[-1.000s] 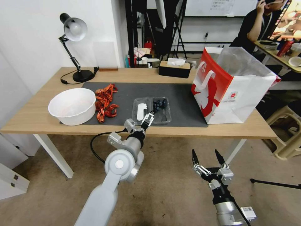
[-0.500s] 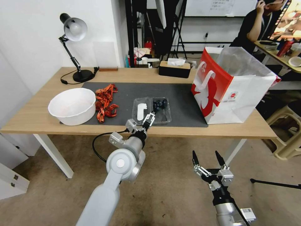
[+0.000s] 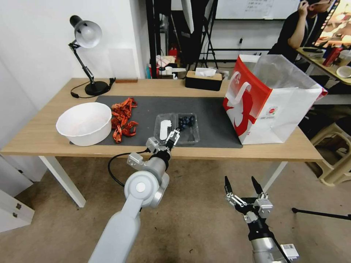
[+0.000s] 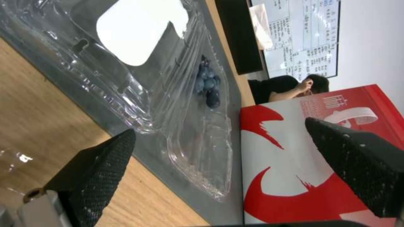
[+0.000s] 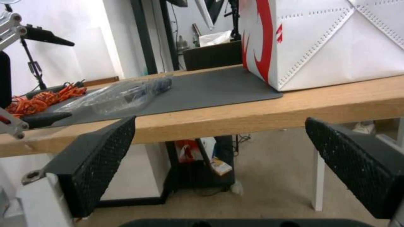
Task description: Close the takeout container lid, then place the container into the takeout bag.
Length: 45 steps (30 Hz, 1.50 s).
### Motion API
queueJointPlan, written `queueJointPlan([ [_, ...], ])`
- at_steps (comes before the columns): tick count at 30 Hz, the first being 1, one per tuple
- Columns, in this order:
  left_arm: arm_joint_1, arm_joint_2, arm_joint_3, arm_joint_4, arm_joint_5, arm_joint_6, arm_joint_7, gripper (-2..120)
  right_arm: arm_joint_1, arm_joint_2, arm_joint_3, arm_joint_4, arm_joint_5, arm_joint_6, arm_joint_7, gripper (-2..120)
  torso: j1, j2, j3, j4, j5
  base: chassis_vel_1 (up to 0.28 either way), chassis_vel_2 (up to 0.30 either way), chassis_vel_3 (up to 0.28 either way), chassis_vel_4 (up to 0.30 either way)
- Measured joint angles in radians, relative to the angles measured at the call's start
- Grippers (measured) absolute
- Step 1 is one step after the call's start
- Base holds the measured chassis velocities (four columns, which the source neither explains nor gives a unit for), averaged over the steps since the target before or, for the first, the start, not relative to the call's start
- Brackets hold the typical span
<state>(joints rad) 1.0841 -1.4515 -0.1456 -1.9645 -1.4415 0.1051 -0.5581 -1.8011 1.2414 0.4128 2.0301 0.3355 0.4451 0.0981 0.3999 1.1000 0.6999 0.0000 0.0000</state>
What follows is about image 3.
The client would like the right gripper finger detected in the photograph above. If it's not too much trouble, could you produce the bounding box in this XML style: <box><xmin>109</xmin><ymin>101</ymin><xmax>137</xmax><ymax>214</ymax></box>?
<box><xmin>251</xmin><ymin>176</ymin><xmax>269</xmax><ymax>202</ymax></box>
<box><xmin>223</xmin><ymin>176</ymin><xmax>249</xmax><ymax>213</ymax></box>

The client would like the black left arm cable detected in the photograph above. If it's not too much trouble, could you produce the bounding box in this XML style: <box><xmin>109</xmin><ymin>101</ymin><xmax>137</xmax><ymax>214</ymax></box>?
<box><xmin>107</xmin><ymin>149</ymin><xmax>150</xmax><ymax>188</ymax></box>

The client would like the wooden background desk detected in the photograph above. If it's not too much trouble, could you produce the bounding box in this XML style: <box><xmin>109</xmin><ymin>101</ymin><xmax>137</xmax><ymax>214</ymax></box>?
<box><xmin>295</xmin><ymin>47</ymin><xmax>351</xmax><ymax>80</ymax></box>

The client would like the white cardboard box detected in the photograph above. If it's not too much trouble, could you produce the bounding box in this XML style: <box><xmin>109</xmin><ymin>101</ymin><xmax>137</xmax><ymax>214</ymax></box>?
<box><xmin>155</xmin><ymin>54</ymin><xmax>179</xmax><ymax>69</ymax></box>

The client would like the black tissue box wooden lid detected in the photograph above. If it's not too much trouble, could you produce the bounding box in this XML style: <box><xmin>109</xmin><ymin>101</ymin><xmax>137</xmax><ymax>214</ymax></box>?
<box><xmin>185</xmin><ymin>70</ymin><xmax>222</xmax><ymax>92</ymax></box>

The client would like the white plastic bowl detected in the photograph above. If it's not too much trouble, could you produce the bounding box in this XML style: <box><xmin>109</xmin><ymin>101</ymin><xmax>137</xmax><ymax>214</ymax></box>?
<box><xmin>56</xmin><ymin>102</ymin><xmax>113</xmax><ymax>147</ymax></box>

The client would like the white cabinet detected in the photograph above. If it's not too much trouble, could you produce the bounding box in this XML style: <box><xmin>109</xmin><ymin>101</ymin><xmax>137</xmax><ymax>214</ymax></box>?
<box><xmin>0</xmin><ymin>153</ymin><xmax>49</xmax><ymax>234</ymax></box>

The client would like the beige plastic stool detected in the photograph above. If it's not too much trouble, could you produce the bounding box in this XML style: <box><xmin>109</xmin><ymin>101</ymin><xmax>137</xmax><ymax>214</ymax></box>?
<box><xmin>309</xmin><ymin>121</ymin><xmax>351</xmax><ymax>187</ymax></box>

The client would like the red can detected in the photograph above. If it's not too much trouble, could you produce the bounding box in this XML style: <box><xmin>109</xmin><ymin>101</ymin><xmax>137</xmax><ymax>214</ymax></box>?
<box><xmin>322</xmin><ymin>47</ymin><xmax>344</xmax><ymax>67</ymax></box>

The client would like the computer monitor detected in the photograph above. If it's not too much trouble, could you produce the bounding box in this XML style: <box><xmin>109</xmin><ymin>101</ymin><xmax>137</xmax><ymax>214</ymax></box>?
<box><xmin>313</xmin><ymin>0</ymin><xmax>351</xmax><ymax>47</ymax></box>

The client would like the person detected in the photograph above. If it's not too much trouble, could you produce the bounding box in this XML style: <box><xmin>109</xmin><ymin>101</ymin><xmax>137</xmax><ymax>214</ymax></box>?
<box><xmin>267</xmin><ymin>0</ymin><xmax>331</xmax><ymax>57</ymax></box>

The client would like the black tripod leg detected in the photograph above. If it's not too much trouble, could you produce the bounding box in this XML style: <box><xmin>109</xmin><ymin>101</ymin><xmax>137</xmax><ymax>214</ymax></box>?
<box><xmin>291</xmin><ymin>207</ymin><xmax>351</xmax><ymax>221</ymax></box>

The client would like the white softbox light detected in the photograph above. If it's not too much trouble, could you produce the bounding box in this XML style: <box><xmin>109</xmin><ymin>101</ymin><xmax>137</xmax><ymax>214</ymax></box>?
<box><xmin>180</xmin><ymin>0</ymin><xmax>196</xmax><ymax>34</ymax></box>

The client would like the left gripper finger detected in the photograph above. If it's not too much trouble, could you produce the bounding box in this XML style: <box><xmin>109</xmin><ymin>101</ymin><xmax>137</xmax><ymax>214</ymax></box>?
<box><xmin>170</xmin><ymin>127</ymin><xmax>182</xmax><ymax>149</ymax></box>
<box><xmin>165</xmin><ymin>129</ymin><xmax>178</xmax><ymax>145</ymax></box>

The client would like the black desk lamp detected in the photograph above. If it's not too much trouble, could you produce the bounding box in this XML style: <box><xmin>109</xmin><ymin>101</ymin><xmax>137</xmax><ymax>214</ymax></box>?
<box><xmin>68</xmin><ymin>15</ymin><xmax>110</xmax><ymax>97</ymax></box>

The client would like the black lamp power cable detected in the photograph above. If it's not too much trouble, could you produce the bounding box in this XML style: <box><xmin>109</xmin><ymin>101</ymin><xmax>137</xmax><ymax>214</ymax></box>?
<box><xmin>70</xmin><ymin>77</ymin><xmax>116</xmax><ymax>99</ymax></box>

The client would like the white table leg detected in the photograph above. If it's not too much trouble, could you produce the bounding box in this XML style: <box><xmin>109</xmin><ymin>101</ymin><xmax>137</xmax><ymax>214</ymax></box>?
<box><xmin>261</xmin><ymin>161</ymin><xmax>289</xmax><ymax>193</ymax></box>
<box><xmin>38</xmin><ymin>156</ymin><xmax>87</xmax><ymax>209</ymax></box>

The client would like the whiteboard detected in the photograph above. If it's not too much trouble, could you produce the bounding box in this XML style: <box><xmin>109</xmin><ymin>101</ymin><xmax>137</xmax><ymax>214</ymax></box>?
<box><xmin>215</xmin><ymin>0</ymin><xmax>303</xmax><ymax>20</ymax></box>

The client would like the white tissue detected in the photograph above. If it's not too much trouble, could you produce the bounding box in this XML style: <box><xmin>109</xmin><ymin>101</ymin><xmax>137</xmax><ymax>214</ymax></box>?
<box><xmin>195</xmin><ymin>67</ymin><xmax>217</xmax><ymax>77</ymax></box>

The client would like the dark grey desk mat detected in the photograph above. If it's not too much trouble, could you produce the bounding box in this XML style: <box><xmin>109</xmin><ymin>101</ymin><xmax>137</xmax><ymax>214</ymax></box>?
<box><xmin>69</xmin><ymin>95</ymin><xmax>244</xmax><ymax>149</ymax></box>

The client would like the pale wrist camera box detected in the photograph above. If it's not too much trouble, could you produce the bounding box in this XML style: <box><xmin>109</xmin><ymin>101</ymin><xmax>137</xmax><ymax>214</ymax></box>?
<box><xmin>253</xmin><ymin>197</ymin><xmax>273</xmax><ymax>217</ymax></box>
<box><xmin>146</xmin><ymin>137</ymin><xmax>166</xmax><ymax>155</ymax></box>

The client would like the clear plastic takeout container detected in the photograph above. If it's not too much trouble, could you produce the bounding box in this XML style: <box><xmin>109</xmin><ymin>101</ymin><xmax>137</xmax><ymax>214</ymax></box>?
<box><xmin>154</xmin><ymin>112</ymin><xmax>201</xmax><ymax>145</ymax></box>

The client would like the red white takeout bag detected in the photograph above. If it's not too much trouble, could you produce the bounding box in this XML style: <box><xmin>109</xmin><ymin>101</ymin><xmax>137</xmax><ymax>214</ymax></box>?
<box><xmin>222</xmin><ymin>54</ymin><xmax>328</xmax><ymax>145</ymax></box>

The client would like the black folding stand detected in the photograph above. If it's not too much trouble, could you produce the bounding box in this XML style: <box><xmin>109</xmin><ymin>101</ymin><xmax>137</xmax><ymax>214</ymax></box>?
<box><xmin>188</xmin><ymin>0</ymin><xmax>220</xmax><ymax>69</ymax></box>

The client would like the black metal rack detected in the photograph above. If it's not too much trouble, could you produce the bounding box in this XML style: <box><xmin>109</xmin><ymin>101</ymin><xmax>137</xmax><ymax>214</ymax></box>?
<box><xmin>145</xmin><ymin>0</ymin><xmax>171</xmax><ymax>79</ymax></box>

